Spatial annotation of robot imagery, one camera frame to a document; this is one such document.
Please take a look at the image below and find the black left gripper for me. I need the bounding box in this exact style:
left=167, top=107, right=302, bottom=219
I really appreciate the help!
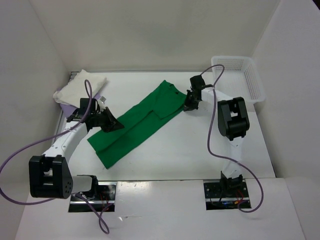
left=91, top=106, right=125, bottom=133

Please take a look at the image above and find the green t shirt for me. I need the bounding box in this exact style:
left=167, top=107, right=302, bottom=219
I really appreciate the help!
left=87, top=80, right=187, bottom=169

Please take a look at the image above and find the purple t shirt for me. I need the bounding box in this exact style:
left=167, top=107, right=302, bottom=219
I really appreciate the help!
left=59, top=93, right=101, bottom=118

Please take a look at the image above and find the white t shirt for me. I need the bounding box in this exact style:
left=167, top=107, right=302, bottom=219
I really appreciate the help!
left=53, top=69, right=107, bottom=108

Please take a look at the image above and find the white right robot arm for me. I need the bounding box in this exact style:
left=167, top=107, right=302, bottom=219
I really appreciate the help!
left=183, top=75, right=250, bottom=197

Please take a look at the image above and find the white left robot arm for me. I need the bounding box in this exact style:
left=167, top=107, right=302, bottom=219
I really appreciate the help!
left=28, top=97, right=124, bottom=200

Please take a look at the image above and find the white plastic laundry basket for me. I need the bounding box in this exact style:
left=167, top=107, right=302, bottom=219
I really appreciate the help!
left=211, top=55, right=266, bottom=104

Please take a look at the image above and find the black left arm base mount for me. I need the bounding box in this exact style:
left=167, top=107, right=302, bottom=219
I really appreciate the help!
left=68, top=181, right=117, bottom=213

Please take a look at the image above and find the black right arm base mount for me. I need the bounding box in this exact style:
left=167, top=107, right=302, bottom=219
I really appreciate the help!
left=203, top=180, right=251, bottom=211

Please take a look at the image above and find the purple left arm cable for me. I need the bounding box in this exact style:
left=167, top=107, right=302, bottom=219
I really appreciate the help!
left=0, top=79, right=110, bottom=235

